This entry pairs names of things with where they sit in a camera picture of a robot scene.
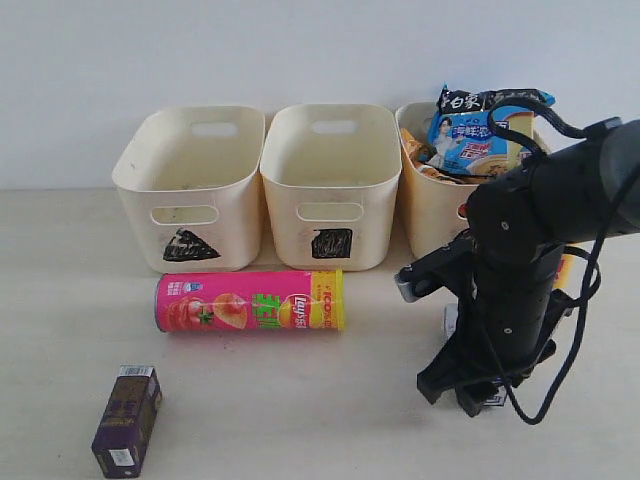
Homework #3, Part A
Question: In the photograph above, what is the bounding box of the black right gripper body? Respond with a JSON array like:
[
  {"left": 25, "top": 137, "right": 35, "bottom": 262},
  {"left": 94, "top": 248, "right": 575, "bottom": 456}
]
[{"left": 455, "top": 244, "right": 564, "bottom": 382}]

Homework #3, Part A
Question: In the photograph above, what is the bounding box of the cream middle plastic bin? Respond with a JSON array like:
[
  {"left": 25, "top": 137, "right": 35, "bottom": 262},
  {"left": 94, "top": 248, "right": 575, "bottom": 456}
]
[{"left": 260, "top": 104, "right": 402, "bottom": 271}]

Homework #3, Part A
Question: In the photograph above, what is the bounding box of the cream right plastic bin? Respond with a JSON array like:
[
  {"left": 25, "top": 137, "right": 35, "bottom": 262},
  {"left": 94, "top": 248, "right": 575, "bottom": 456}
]
[{"left": 395, "top": 102, "right": 479, "bottom": 257}]

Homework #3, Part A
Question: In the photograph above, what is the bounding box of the yellow Lays chips can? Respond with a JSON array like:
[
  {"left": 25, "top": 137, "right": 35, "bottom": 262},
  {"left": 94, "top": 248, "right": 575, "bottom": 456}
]
[{"left": 553, "top": 251, "right": 573, "bottom": 289}]

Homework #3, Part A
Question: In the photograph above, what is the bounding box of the orange instant noodle packet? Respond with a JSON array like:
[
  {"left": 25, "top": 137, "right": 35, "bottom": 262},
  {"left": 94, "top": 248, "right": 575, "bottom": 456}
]
[{"left": 400, "top": 128, "right": 486, "bottom": 185}]

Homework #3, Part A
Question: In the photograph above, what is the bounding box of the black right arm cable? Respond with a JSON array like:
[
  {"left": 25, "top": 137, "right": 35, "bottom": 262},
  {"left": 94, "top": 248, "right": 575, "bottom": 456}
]
[{"left": 487, "top": 94, "right": 626, "bottom": 426}]

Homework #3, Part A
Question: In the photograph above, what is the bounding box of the cream plastic bin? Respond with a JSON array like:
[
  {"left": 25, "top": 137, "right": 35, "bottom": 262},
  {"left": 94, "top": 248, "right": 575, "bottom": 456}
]
[
  {"left": 395, "top": 102, "right": 479, "bottom": 257},
  {"left": 112, "top": 106, "right": 266, "bottom": 273},
  {"left": 260, "top": 104, "right": 402, "bottom": 271}
]

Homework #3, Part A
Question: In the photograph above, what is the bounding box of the cream left plastic bin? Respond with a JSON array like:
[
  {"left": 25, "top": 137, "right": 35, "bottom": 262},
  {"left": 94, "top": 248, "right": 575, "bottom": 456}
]
[{"left": 112, "top": 106, "right": 266, "bottom": 273}]

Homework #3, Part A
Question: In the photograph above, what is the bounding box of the purple drink carton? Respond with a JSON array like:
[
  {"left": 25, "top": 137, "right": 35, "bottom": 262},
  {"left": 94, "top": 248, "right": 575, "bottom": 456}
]
[{"left": 91, "top": 365, "right": 163, "bottom": 479}]

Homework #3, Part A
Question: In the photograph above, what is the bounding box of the white blue milk carton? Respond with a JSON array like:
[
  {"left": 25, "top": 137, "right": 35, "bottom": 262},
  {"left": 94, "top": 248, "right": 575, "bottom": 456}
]
[{"left": 442, "top": 304, "right": 511, "bottom": 407}]

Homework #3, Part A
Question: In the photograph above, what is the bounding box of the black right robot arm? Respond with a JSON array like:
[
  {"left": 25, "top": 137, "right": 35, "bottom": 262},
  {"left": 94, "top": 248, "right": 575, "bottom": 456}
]
[{"left": 401, "top": 118, "right": 639, "bottom": 416}]

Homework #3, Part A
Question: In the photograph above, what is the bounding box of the pink Lays chips can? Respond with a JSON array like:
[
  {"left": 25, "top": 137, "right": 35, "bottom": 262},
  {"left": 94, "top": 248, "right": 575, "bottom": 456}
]
[{"left": 154, "top": 270, "right": 345, "bottom": 333}]

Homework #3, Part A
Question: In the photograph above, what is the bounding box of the blue instant noodle packet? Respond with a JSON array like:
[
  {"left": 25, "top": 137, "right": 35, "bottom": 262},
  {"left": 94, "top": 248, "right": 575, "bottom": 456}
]
[{"left": 427, "top": 87, "right": 555, "bottom": 178}]

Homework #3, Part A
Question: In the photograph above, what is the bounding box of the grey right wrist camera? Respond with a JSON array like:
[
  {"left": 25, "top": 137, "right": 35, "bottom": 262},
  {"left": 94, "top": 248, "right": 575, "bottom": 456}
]
[{"left": 394, "top": 239, "right": 472, "bottom": 303}]

